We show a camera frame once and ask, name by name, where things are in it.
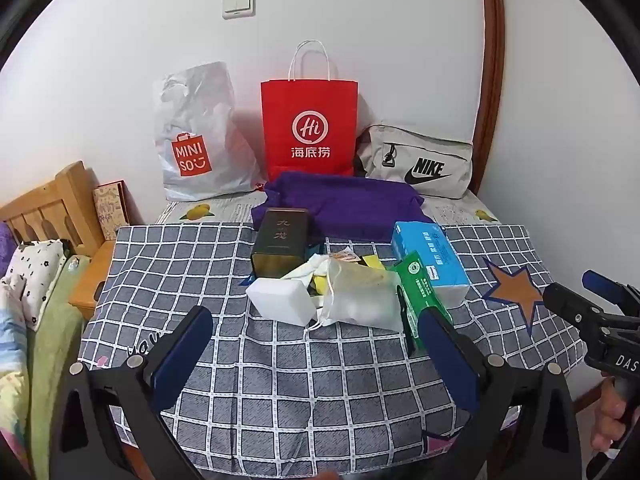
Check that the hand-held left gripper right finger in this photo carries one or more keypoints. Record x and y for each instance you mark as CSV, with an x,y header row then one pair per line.
x,y
447,360

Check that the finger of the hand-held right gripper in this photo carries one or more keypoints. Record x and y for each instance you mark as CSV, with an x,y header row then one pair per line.
x,y
607,285
570,302

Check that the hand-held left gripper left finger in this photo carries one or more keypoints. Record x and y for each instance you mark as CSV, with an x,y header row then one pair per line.
x,y
182,365

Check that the green wipes packet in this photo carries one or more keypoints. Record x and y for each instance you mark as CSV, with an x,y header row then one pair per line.
x,y
420,280

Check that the white sponge block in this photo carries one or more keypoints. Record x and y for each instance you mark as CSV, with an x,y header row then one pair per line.
x,y
280,300

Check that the yellow zip pouch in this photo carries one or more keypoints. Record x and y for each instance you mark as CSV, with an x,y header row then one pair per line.
x,y
372,261

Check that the person's right hand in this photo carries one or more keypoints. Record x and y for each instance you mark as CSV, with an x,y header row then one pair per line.
x,y
605,425

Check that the grey checked blanket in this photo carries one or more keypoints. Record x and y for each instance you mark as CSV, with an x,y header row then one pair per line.
x,y
250,400

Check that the blue tissue pack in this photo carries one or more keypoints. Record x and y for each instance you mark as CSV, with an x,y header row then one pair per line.
x,y
430,250

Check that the green blanket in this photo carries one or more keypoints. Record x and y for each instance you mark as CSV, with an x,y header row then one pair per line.
x,y
50,360

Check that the dark tin box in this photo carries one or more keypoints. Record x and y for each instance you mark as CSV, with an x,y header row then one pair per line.
x,y
280,245

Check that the pastel printed quilt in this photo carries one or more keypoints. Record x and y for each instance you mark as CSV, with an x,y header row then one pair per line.
x,y
12,360

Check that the patterned cardboard box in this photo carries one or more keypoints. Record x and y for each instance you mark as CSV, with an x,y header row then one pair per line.
x,y
111,210

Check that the floral white pillow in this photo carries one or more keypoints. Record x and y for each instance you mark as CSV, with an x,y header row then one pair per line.
x,y
35,275

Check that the purple cloth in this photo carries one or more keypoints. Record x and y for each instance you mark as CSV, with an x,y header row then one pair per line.
x,y
350,205

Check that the wooden headboard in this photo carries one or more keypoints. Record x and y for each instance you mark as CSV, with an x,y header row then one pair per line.
x,y
65,195

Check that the beige waist bag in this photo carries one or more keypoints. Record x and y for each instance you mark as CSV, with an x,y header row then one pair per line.
x,y
425,150

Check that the purple plush toy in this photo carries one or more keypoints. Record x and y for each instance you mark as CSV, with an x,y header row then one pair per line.
x,y
5,242

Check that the white plastic shopping bag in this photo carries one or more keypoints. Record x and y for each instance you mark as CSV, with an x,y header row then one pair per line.
x,y
200,110

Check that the red paper bag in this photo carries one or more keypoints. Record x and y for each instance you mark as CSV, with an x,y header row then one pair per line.
x,y
310,105

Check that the brown wooden door frame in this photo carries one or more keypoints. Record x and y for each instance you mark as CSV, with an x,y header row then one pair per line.
x,y
492,60

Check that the white wall switch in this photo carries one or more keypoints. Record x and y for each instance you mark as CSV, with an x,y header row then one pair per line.
x,y
238,4

